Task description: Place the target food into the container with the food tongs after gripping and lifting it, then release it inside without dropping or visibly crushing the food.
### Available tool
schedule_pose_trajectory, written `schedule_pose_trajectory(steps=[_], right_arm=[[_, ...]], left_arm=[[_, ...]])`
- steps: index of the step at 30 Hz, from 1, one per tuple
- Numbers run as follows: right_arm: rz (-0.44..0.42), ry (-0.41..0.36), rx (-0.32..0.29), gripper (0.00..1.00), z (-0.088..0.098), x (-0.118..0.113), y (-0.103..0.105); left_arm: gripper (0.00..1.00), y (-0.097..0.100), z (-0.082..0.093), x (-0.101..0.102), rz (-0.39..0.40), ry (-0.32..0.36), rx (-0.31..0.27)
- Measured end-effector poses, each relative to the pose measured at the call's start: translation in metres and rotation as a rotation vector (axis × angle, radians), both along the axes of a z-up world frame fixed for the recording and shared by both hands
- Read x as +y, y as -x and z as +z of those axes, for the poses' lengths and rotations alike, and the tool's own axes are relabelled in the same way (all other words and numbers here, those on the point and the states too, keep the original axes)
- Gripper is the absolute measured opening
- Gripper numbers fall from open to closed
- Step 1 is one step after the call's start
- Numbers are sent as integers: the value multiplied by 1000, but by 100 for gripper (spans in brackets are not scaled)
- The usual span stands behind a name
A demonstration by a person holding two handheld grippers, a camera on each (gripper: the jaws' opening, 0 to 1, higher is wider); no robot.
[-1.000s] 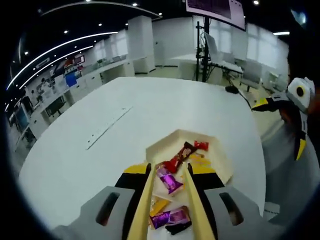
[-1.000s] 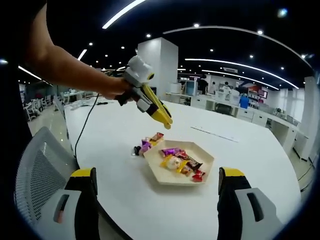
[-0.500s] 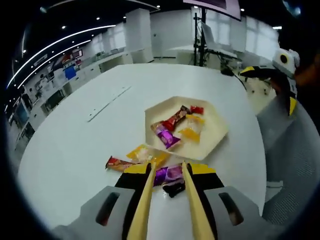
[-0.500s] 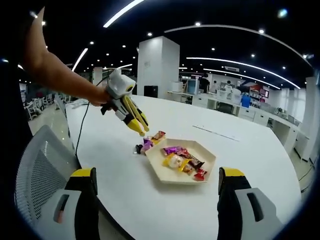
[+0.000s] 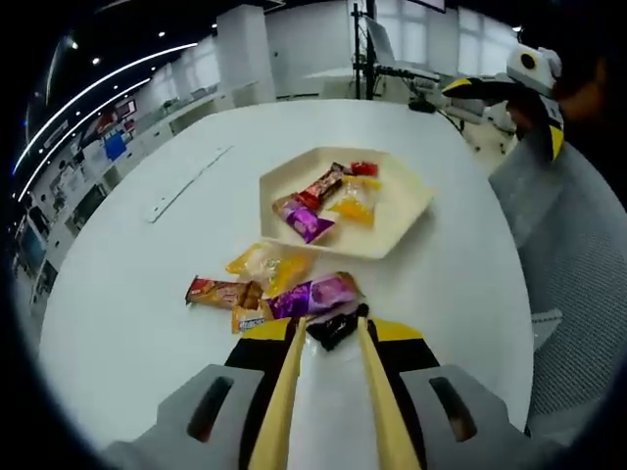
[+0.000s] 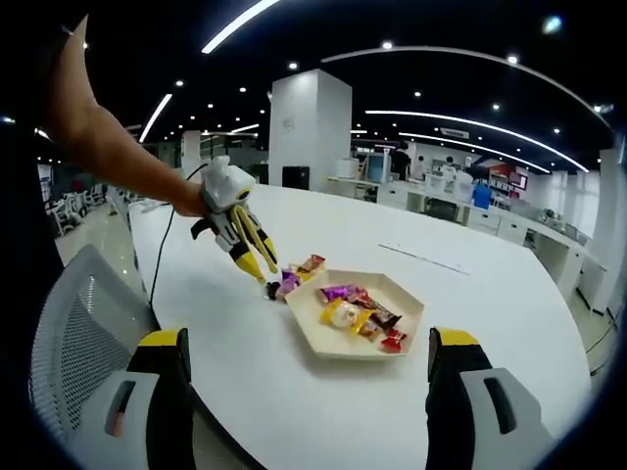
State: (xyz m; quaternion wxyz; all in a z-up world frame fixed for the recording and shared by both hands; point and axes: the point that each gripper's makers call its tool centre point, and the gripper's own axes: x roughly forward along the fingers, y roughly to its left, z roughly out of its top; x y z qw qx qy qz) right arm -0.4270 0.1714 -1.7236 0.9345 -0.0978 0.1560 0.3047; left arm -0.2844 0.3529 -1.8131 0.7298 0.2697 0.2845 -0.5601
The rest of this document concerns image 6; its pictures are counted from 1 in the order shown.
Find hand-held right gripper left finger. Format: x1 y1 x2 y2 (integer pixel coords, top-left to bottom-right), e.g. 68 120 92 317
72 327 197 470

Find person's black shirt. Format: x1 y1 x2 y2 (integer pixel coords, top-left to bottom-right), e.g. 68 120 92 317
7 161 68 432

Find small red food packet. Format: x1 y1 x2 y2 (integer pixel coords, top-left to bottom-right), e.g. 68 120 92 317
380 328 409 353

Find yellow round food packet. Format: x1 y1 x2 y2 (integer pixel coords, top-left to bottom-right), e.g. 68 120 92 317
320 299 368 334

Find dark brown food bar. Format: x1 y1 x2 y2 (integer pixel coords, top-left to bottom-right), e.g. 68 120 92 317
364 302 403 329

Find row of white chairs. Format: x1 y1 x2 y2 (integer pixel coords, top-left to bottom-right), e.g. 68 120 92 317
46 183 107 231

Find red wall poster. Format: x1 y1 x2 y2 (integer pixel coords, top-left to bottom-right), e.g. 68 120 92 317
482 164 530 197

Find short curved ceiling light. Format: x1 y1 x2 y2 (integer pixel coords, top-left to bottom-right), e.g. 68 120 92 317
399 131 553 175

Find long white counter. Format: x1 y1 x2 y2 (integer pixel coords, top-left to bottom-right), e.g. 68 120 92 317
327 175 608 314

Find long curved ceiling light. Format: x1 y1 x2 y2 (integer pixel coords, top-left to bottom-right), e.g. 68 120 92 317
364 109 592 173

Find light blue display cabinet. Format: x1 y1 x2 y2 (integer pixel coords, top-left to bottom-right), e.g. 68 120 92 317
366 153 392 183

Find straight ceiling light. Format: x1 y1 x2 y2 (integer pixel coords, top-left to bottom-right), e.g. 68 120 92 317
201 0 280 55

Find white square pillar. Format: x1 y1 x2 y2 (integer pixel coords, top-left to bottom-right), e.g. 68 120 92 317
595 146 626 319
268 68 353 192

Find grey mesh office chair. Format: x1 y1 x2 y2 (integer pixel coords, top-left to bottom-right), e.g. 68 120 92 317
28 243 265 470

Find large purple food packet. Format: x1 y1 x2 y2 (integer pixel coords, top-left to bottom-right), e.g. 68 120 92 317
276 267 303 300

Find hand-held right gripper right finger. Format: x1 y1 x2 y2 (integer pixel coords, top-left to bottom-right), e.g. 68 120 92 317
424 326 555 470

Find cream hexagonal container tray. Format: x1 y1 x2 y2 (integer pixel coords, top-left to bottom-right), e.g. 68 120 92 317
284 268 425 362

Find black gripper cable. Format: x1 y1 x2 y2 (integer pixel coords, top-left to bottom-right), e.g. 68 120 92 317
148 163 211 307

